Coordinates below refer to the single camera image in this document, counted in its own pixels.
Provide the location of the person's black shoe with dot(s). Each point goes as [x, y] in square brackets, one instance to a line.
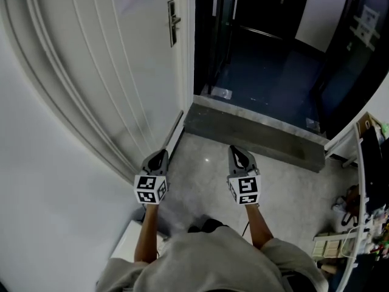
[209, 224]

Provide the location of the grey stone threshold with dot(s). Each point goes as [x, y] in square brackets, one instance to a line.
[243, 129]

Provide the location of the dark glass door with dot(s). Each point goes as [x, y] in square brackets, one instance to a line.
[349, 71]

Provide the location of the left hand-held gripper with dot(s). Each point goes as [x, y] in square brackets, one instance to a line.
[150, 187]

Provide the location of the person's right forearm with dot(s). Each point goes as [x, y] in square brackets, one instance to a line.
[258, 227]

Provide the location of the silver door lock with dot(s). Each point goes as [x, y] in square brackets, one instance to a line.
[172, 36]

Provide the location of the person's grey shirt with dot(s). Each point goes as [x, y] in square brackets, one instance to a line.
[206, 263]

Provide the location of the cardboard box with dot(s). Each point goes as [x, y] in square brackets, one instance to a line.
[366, 121]

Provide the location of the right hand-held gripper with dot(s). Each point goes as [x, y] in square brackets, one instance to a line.
[247, 185]

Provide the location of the person's left forearm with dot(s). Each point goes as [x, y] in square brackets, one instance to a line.
[147, 233]

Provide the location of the white paper sign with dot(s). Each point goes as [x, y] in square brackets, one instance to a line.
[366, 23]

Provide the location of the white box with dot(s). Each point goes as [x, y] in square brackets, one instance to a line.
[127, 242]

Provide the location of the white panelled door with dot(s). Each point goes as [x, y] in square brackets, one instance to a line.
[121, 71]

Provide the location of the dark hallway door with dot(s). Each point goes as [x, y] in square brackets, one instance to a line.
[267, 8]

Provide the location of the clear plastic sheet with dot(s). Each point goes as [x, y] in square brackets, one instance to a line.
[313, 125]
[222, 93]

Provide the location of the white metal rack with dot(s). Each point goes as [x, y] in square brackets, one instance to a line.
[360, 169]

